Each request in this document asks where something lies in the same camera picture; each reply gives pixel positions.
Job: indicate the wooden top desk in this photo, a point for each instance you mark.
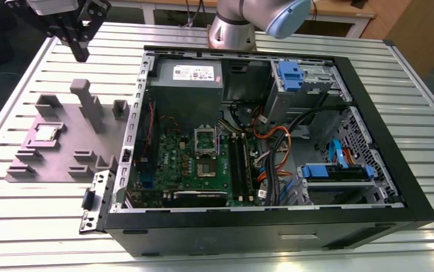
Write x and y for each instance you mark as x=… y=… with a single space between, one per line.
x=339 y=11

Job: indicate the silver CPU green edge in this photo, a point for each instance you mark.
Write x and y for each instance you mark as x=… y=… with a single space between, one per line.
x=46 y=133

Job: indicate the grey metal drive cage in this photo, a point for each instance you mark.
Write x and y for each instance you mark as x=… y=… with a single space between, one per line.
x=281 y=102

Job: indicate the blue plastic drive latch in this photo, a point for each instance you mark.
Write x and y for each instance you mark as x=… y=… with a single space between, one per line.
x=290 y=76

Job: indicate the green motherboard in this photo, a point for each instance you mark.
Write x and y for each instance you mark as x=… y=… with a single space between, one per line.
x=172 y=170

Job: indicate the grey plastic parts rack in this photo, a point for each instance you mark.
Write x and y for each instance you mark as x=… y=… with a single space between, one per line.
x=69 y=141

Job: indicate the brown wooden cabinet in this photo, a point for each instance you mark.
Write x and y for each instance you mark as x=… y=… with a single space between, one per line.
x=421 y=28

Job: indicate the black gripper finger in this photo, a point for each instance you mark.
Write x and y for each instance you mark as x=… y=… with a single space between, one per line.
x=60 y=28
x=96 y=17

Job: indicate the black open PC case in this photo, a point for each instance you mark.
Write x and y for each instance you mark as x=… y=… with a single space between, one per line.
x=240 y=235

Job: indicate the CPU socket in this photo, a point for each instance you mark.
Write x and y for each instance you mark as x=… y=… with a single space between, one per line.
x=206 y=169

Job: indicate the green RAM stick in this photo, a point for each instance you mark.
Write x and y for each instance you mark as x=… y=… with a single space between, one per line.
x=248 y=167

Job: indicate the black RAM slot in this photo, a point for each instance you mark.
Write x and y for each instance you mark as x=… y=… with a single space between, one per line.
x=244 y=167
x=240 y=167
x=234 y=167

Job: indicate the black graphics card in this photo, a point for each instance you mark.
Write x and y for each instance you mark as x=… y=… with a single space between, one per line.
x=202 y=197

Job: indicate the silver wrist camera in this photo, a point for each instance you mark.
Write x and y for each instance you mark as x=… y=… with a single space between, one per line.
x=52 y=7

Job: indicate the grey metal disk bay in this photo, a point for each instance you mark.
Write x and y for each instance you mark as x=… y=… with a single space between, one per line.
x=339 y=184

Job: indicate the grey power supply unit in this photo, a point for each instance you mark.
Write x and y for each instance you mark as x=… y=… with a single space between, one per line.
x=186 y=105

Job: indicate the hard disk in blue carrier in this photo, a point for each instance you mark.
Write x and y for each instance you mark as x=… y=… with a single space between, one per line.
x=344 y=173

